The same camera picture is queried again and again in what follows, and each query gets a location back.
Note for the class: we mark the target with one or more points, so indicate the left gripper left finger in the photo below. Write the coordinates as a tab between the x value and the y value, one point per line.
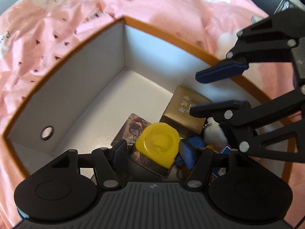
106	161

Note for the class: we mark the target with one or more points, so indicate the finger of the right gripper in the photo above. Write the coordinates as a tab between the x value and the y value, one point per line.
219	109
224	69

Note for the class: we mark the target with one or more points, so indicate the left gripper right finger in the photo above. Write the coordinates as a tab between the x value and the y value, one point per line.
199	161

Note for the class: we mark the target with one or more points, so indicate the illustrated card box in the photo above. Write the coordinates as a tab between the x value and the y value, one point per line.
130	131

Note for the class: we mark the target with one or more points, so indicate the yellow tape measure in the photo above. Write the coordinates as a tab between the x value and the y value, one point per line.
160	143

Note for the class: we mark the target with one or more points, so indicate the gold gift box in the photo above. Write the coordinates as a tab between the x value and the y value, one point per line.
177	111

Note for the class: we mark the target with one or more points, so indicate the white black plush toy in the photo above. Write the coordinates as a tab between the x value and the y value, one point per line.
214	135

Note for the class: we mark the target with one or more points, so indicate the orange white cardboard box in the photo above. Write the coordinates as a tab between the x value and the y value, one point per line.
127	66

